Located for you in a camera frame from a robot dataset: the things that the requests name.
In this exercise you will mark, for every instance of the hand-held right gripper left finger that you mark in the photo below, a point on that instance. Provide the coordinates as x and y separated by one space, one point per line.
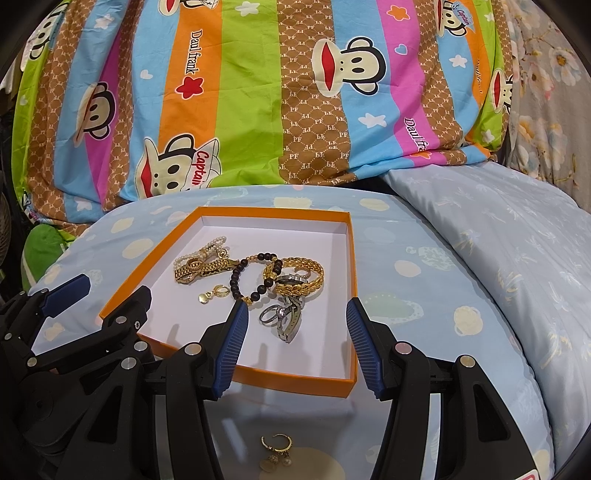
231 341

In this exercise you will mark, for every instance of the gold hoop earring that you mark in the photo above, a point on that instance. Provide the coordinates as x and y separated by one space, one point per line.
203 298

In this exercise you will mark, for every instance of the light blue pillow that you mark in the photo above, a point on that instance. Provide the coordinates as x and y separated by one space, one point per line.
508 230

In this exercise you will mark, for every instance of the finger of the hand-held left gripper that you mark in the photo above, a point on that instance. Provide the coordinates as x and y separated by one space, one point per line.
124 309
69 290

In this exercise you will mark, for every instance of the dark fan grille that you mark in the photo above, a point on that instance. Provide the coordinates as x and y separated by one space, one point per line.
4 226

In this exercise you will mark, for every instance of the grey floral cloth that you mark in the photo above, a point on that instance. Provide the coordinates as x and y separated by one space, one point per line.
545 92

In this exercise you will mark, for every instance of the light blue planet bedsheet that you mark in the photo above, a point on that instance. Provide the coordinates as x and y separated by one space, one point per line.
415 295

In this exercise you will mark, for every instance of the gold pearl drop earring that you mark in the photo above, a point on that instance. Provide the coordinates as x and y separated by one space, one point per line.
272 458

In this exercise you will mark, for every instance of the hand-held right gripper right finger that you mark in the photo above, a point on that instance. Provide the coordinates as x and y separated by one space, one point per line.
364 341

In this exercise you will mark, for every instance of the colourful monkey printed blanket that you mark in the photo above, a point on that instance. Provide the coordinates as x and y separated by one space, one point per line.
254 92

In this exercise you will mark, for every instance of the orange cardboard box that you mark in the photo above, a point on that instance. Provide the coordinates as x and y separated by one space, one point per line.
277 230

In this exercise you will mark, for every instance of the gold watch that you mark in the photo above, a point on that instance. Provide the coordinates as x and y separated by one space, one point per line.
217 266

